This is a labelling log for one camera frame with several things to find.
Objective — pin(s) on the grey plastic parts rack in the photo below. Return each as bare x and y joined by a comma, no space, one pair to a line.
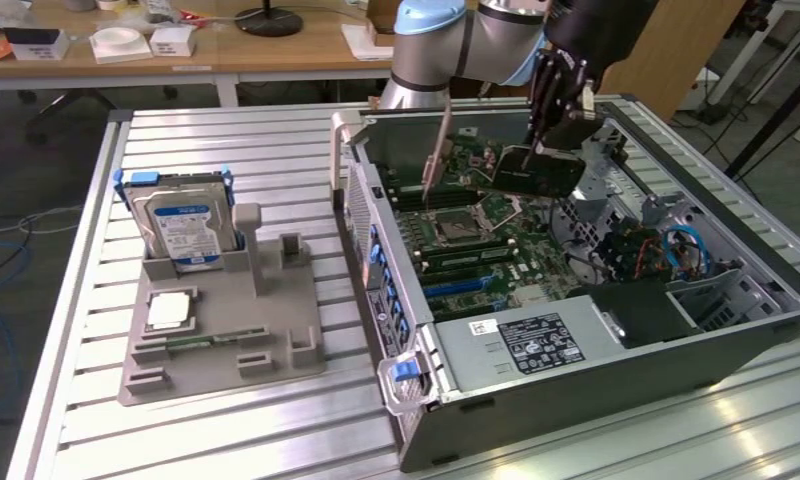
240,310

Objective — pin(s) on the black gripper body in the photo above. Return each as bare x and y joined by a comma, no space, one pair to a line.
601,30

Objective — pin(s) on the wooden cabinet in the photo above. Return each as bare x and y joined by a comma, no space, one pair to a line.
681,65

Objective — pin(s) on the silver CPU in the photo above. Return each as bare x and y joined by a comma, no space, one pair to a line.
170,311

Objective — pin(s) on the metal socket cover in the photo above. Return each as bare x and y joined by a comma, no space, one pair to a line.
501,210

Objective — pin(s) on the grey power supply with label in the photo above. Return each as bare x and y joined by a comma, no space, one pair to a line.
481,360

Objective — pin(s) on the perforated metal disk bay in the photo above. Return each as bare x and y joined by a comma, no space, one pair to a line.
607,215

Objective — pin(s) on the black open PC case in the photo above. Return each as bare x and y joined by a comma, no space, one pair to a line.
574,410

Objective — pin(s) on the CPU socket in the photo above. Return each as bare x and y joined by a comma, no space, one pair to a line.
457,227

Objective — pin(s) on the green graphics card black fan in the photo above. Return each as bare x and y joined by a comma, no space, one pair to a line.
547,175

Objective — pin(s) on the green motherboard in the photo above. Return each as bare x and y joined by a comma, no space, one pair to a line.
527,250

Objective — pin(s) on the white paper stack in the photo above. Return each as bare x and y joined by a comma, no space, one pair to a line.
367,45

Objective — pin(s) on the black chair base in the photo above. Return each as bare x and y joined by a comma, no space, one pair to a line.
74,100

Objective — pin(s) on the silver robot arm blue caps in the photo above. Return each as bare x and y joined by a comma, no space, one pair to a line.
427,55

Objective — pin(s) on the brown cardboard box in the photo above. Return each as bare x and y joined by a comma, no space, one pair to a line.
382,12

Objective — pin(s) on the blue expansion slot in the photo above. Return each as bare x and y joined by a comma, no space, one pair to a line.
457,287

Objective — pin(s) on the black round lamp base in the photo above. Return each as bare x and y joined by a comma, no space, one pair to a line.
270,22

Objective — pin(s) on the wooden desk white frame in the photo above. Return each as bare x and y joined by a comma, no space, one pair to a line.
274,50

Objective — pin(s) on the white cardboard box with label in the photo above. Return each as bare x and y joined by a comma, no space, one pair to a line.
174,42

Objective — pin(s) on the black slanted pole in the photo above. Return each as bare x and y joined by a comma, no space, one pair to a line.
774,119

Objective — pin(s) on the white round holder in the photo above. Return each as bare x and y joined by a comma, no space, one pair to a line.
122,47

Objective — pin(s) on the white box black lid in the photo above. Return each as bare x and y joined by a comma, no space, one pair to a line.
36,45

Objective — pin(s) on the hard disk in blue carrier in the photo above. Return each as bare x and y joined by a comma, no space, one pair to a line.
187,230

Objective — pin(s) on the green RAM stick bare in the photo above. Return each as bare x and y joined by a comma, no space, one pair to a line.
194,342

